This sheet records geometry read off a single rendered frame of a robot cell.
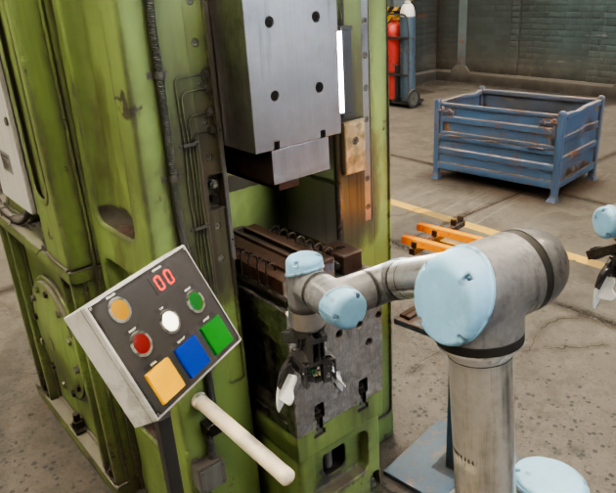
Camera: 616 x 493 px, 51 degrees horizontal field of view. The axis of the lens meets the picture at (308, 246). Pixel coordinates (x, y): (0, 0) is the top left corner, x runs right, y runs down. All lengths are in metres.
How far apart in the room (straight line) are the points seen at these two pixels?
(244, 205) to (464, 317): 1.58
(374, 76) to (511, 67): 8.39
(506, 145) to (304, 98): 3.89
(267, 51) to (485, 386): 1.07
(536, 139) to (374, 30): 3.44
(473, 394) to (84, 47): 1.49
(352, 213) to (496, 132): 3.52
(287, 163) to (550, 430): 1.70
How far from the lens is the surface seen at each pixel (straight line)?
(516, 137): 5.49
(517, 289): 0.83
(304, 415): 2.03
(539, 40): 10.21
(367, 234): 2.23
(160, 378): 1.42
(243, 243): 2.10
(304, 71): 1.74
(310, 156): 1.79
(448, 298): 0.81
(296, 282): 1.22
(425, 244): 2.07
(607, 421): 3.04
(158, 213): 1.73
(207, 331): 1.54
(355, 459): 2.41
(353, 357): 2.08
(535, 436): 2.87
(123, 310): 1.41
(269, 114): 1.69
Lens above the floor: 1.79
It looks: 23 degrees down
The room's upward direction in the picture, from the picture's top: 4 degrees counter-clockwise
